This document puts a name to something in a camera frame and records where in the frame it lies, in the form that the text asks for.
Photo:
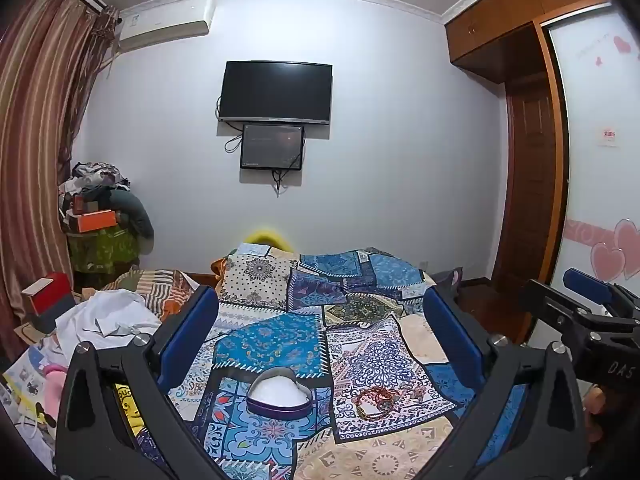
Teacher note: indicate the white sliding door pink hearts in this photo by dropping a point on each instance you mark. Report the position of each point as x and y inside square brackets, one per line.
[590, 110]

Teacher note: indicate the yellow printed cloth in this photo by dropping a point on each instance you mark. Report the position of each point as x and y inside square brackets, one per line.
[127, 407]

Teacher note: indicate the dark grey pillow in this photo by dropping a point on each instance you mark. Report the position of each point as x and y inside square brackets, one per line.
[137, 220]

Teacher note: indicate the person's right hand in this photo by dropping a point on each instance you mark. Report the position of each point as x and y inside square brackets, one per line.
[595, 397]

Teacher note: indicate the green patterned bag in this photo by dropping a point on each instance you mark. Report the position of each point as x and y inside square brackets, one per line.
[102, 250]

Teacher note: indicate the pile of patterned clothes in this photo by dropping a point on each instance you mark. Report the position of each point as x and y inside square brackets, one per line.
[95, 177]

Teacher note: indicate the illustrated paper bag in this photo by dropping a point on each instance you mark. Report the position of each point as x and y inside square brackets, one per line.
[27, 375]

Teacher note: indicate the orange pillow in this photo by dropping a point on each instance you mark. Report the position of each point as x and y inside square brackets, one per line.
[219, 267]

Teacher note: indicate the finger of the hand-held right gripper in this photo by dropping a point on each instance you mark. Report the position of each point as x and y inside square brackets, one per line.
[550, 305]
[585, 282]

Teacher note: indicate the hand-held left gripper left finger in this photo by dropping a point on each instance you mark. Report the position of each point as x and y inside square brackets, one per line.
[192, 330]

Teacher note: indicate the brown striped curtain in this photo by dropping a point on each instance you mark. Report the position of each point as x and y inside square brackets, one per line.
[40, 110]

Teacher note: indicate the red box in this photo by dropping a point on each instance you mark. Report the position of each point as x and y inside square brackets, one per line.
[50, 297]

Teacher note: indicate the white air conditioner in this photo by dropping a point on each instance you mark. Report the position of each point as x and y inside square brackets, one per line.
[165, 22]

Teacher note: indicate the heart-shaped jewelry box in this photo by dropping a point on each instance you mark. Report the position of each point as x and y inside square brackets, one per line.
[279, 395]

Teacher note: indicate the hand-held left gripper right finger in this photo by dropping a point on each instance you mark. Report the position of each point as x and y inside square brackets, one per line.
[450, 330]

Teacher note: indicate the brown wooden door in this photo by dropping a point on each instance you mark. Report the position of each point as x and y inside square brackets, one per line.
[530, 170]

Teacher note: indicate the striped orange brown quilt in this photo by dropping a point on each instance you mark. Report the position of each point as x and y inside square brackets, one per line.
[160, 282]

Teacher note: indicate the wooden wardrobe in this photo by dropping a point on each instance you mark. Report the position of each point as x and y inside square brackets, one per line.
[500, 25]

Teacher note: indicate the blue patchwork blanket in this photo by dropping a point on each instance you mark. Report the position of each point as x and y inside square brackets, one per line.
[280, 340]

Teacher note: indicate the small black monitor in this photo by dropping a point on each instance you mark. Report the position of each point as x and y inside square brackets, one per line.
[272, 146]

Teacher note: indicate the dark purple cushion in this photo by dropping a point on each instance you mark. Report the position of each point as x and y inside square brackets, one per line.
[447, 277]

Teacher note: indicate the white cloth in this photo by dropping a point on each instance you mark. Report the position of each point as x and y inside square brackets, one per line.
[110, 320]

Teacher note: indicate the pink cloth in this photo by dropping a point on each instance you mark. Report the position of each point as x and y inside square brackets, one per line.
[54, 385]

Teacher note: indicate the black wall television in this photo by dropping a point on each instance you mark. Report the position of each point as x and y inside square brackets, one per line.
[275, 91]

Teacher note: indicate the silver earring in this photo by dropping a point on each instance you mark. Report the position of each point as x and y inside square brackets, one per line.
[411, 396]

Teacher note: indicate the yellow pillow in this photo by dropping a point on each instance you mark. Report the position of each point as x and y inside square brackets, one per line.
[265, 239]

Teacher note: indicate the orange box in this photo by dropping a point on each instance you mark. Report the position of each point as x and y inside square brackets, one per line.
[97, 221]

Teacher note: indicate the red label sticker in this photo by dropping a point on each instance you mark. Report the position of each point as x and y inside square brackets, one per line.
[609, 137]

